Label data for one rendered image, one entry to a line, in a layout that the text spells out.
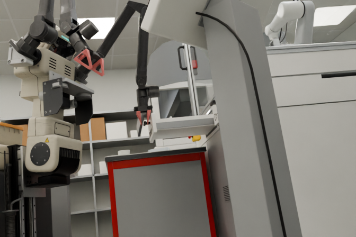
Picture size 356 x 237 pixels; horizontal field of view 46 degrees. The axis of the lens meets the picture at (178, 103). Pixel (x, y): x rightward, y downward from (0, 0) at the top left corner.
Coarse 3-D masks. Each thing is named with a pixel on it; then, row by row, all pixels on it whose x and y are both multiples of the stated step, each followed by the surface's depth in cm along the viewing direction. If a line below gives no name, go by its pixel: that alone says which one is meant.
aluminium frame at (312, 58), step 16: (272, 48) 191; (288, 48) 193; (304, 48) 194; (320, 48) 195; (336, 48) 196; (352, 48) 197; (272, 64) 189; (288, 64) 190; (304, 64) 192; (320, 64) 193; (336, 64) 194; (352, 64) 195; (192, 96) 279; (192, 112) 282
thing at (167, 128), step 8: (160, 120) 219; (168, 120) 219; (176, 120) 220; (184, 120) 220; (192, 120) 221; (200, 120) 221; (208, 120) 222; (160, 128) 217; (168, 128) 218; (176, 128) 219; (184, 128) 220; (192, 128) 223; (200, 128) 225; (208, 128) 228; (160, 136) 234; (168, 136) 238; (176, 136) 241
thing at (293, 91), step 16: (272, 80) 187; (288, 80) 188; (304, 80) 189; (320, 80) 190; (336, 80) 191; (352, 80) 192; (288, 96) 186; (304, 96) 187; (320, 96) 188; (336, 96) 189; (352, 96) 190
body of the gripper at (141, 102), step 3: (138, 99) 228; (141, 99) 227; (144, 99) 228; (138, 102) 228; (141, 102) 227; (144, 102) 227; (147, 102) 229; (138, 105) 228; (141, 105) 227; (144, 105) 227; (147, 105) 228; (150, 105) 227; (135, 108) 226; (150, 108) 231; (135, 111) 231
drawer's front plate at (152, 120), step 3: (153, 114) 217; (150, 117) 224; (153, 117) 216; (150, 120) 225; (153, 120) 216; (150, 123) 227; (153, 123) 216; (150, 126) 228; (153, 126) 215; (150, 129) 229; (153, 129) 215; (156, 129) 215; (153, 132) 216; (156, 132) 215; (153, 135) 221; (150, 138) 234; (153, 138) 228; (150, 141) 237; (153, 141) 238
